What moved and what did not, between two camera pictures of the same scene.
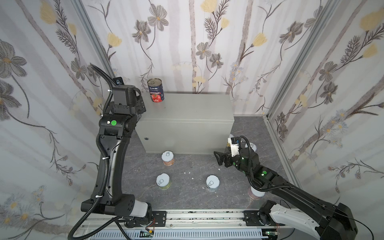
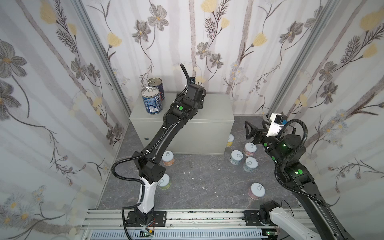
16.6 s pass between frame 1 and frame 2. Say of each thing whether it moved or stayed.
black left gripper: moved
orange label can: stayed
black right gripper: moved
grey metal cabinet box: stayed
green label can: stayed
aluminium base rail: stayed
